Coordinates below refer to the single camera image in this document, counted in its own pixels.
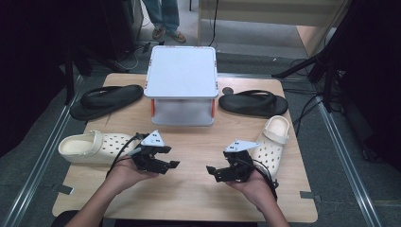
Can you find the metal floor rail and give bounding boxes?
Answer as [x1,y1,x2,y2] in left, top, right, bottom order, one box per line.
[315,94,384,227]
[0,75,85,227]

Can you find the hanging black cable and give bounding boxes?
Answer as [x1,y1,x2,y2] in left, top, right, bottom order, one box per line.
[207,0,220,47]

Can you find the dark metal stand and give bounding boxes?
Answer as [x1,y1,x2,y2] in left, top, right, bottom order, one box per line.
[61,41,129,106]

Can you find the black tripod stand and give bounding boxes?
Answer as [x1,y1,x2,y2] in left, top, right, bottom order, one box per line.
[271,0,351,113]

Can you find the hand-held gripper cable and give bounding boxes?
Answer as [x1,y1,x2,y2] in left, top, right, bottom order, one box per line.
[239,157,280,202]
[106,132,145,178]

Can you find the white shoe rack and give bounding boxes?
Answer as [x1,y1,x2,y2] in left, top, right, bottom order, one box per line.
[143,45,219,128]

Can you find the light wooden cabinet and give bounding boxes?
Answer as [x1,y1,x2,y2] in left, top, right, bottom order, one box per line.
[198,0,352,58]

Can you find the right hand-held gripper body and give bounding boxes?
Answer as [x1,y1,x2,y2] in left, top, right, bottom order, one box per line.
[222,139,261,183]

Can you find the grey tape piece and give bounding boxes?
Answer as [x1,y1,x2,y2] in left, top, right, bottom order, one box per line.
[299,190,323,202]
[51,183,75,196]

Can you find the person's left hand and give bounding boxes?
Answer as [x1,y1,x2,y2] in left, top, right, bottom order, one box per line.
[108,155,159,193]

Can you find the black flip-flop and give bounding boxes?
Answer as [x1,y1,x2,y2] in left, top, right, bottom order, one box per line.
[69,84,145,122]
[218,89,289,118]

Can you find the white floor cable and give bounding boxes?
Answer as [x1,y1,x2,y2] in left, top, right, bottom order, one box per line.
[114,44,153,72]

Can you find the cream clog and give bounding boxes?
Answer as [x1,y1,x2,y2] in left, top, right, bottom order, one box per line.
[250,114,291,182]
[58,130,141,166]

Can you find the person's right hand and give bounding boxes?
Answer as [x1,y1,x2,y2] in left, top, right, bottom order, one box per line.
[225,169,278,211]

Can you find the black floor cables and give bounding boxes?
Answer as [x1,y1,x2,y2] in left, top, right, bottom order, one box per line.
[290,58,327,137]

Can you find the right hand-held gripper cable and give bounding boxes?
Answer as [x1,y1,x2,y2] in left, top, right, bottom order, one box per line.
[239,157,280,202]

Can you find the left hand-held gripper cable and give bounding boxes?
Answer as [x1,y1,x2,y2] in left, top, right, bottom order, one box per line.
[106,132,145,178]

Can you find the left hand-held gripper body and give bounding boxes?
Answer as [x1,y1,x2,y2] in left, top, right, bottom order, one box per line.
[131,130,166,174]

